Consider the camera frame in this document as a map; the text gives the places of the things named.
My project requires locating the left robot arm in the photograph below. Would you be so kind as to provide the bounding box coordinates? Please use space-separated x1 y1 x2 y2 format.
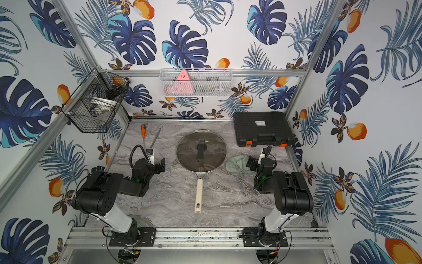
71 158 166 248

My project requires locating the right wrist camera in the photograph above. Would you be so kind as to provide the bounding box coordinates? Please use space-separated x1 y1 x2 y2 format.
258 148 267 165

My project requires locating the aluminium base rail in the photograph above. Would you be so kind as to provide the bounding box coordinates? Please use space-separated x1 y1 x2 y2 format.
64 227 334 250

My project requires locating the glass pot lid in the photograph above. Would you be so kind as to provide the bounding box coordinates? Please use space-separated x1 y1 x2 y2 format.
176 130 228 174

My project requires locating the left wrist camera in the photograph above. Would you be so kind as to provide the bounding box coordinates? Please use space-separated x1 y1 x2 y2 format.
145 148 155 165

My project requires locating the orange handled screwdriver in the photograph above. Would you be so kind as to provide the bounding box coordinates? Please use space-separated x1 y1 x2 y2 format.
141 124 147 149

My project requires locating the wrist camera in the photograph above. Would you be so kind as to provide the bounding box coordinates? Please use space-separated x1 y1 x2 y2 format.
258 148 267 165
145 148 155 165

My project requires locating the green fluffy cloth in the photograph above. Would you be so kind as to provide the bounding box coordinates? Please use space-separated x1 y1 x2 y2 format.
225 155 251 175

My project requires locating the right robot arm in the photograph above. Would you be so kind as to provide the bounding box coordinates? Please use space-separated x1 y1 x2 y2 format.
240 157 314 248

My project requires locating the white mesh shelf basket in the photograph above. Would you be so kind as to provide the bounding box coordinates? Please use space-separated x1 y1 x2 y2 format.
159 68 233 97

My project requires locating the pink triangular object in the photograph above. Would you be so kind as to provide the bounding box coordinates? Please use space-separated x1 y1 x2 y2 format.
168 69 195 96

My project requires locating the frying pan with cream handle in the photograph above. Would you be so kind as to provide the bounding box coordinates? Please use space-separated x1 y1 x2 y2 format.
182 164 223 214

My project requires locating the black tool case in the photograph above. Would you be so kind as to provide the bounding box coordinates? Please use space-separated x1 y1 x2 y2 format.
233 112 295 147

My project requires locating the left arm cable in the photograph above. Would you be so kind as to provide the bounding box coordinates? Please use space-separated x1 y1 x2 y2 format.
129 144 148 169

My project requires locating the black wire basket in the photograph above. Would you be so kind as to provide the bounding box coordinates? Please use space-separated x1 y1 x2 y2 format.
61 68 131 134

